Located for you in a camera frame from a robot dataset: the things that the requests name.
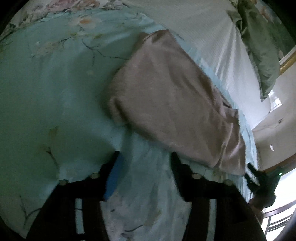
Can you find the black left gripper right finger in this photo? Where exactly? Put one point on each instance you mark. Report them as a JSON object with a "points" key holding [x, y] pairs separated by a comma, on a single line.
{"points": [[218, 211]]}

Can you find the teal floral bed sheet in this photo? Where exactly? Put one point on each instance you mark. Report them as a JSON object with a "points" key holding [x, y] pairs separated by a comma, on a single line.
{"points": [[55, 124]]}

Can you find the gold picture frame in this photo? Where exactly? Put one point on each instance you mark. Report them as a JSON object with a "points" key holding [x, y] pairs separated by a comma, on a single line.
{"points": [[288, 60]]}

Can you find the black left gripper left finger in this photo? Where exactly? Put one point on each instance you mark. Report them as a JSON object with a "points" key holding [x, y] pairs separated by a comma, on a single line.
{"points": [[73, 211]]}

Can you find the mauve knit sweater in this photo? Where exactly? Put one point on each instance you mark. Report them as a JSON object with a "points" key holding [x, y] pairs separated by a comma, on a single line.
{"points": [[166, 97]]}

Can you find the white striped pillow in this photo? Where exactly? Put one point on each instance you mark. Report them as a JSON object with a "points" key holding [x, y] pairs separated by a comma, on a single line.
{"points": [[207, 27]]}

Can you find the white floral cloth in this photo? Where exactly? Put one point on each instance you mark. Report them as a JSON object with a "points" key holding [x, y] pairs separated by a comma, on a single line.
{"points": [[35, 10]]}

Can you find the green ruffled pillow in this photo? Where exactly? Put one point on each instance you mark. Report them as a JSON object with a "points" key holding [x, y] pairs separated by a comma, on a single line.
{"points": [[268, 33]]}

